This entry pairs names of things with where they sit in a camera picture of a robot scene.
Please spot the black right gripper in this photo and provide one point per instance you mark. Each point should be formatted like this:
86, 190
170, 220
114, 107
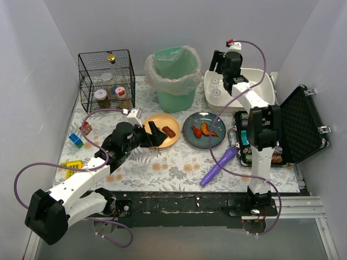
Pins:
217, 64

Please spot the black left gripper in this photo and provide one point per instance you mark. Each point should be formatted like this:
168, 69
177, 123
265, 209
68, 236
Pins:
146, 135

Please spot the yellow plastic plate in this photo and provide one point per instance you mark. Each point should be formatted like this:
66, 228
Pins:
162, 120

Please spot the clear cup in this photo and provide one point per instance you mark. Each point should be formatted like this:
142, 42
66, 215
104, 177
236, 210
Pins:
215, 96
214, 84

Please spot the pink lid spice jar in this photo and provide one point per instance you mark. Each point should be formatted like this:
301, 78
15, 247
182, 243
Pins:
124, 100

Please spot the brown jar white lid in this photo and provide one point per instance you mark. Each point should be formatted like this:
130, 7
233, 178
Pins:
102, 99

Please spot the clear jar blue label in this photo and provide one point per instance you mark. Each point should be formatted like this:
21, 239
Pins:
108, 83

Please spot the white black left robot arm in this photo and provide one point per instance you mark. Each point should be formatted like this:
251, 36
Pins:
50, 213

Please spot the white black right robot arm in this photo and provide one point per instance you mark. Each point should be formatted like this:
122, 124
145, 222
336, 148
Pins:
263, 129

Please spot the brown meat piece right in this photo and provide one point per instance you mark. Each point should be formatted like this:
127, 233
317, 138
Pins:
169, 132

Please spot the orange chicken wing left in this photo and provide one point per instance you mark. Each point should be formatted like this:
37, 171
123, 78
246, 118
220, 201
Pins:
197, 132

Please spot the orange chicken wing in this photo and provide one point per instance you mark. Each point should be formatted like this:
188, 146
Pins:
206, 131
197, 132

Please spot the blue glazed ceramic plate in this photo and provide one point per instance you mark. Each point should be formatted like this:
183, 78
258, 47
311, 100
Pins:
196, 119

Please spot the green trash bin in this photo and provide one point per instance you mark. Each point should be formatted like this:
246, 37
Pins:
175, 103

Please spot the pink bin liner bag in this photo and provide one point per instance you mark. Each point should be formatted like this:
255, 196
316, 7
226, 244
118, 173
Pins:
151, 73

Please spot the orange chicken wing right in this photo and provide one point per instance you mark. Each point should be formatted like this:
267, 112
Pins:
206, 131

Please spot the white rectangular basin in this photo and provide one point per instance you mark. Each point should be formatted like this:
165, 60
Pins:
265, 90

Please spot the green blue chip stack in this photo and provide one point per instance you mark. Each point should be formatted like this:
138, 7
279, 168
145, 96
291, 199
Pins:
244, 116

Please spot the red owl toy block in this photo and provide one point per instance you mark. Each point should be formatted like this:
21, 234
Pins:
85, 128

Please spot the purple toy microphone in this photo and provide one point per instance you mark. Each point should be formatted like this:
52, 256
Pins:
229, 154

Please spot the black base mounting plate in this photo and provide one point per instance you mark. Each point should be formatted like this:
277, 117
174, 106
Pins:
188, 209

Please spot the glass bottle gold cap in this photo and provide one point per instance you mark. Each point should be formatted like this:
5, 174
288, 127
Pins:
116, 69

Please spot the green toy brick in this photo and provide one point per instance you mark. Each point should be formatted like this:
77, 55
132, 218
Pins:
79, 143

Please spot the blue toy brick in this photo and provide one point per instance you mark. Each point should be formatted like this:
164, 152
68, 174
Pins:
73, 137

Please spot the yellow toy brick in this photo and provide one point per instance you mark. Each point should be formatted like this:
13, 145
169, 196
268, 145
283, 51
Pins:
72, 164

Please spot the black poker chip case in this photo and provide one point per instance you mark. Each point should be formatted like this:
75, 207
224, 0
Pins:
302, 131

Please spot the black wire cage rack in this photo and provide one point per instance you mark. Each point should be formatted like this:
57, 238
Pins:
92, 65

